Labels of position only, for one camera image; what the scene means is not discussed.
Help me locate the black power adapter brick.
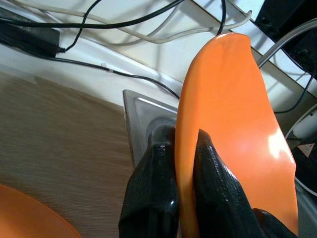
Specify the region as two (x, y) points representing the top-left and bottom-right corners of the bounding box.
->
(0, 6), (67, 60)

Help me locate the orange plastic plate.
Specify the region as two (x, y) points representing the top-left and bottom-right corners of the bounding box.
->
(0, 183), (82, 238)

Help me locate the long black cable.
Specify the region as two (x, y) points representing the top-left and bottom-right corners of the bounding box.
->
(0, 0), (186, 30)

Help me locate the black appliance with warning label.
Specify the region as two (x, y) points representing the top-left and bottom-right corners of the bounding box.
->
(284, 121), (317, 195)

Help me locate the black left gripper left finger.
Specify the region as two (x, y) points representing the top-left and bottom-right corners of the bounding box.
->
(118, 125), (179, 238)

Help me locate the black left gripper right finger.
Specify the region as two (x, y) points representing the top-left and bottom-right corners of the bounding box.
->
(192, 128), (299, 238)

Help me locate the white cable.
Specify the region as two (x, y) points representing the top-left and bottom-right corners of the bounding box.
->
(9, 0), (253, 45)

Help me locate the grey translucent hose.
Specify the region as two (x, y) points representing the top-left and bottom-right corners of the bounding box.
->
(257, 17), (317, 68)

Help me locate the stainless steel sink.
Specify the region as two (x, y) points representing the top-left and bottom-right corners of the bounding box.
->
(122, 89), (179, 167)

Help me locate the beige ribbed counter mat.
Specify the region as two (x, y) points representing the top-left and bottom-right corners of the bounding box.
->
(0, 70), (136, 238)

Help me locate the black box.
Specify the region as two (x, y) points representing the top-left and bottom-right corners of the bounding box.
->
(255, 0), (317, 73)

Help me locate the short black cable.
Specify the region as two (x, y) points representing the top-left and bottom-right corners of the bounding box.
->
(216, 0), (226, 36)

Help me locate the black adapter output cable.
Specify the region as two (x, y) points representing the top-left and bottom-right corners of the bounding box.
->
(54, 57), (181, 100)

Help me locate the orange plastic bowl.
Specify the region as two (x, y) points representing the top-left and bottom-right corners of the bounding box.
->
(174, 32), (300, 238)

